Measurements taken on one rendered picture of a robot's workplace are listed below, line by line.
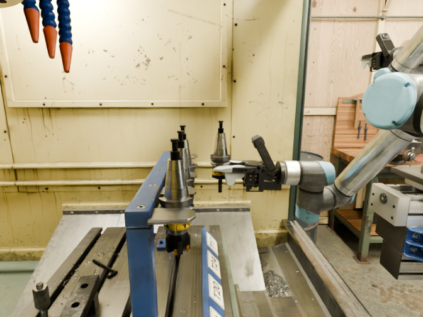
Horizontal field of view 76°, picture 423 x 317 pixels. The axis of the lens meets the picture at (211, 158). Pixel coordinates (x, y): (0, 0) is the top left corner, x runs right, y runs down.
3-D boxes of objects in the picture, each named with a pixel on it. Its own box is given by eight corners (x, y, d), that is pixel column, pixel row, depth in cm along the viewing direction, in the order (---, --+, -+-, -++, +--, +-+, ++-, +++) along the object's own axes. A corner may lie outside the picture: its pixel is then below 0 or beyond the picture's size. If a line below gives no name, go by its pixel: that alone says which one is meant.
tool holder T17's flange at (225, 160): (211, 160, 85) (211, 153, 84) (230, 161, 85) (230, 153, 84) (209, 165, 79) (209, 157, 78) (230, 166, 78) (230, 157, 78)
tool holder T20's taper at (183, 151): (172, 174, 62) (172, 144, 60) (191, 175, 61) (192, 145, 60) (168, 180, 57) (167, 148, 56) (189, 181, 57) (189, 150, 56)
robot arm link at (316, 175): (334, 192, 81) (339, 165, 79) (298, 192, 81) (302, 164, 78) (323, 182, 89) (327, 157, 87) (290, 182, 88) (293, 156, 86)
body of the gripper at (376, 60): (367, 72, 123) (391, 69, 112) (367, 52, 121) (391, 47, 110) (381, 70, 125) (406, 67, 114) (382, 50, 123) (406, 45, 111)
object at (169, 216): (196, 211, 46) (196, 206, 46) (195, 224, 41) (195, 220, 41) (154, 211, 46) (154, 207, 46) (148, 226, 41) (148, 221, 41)
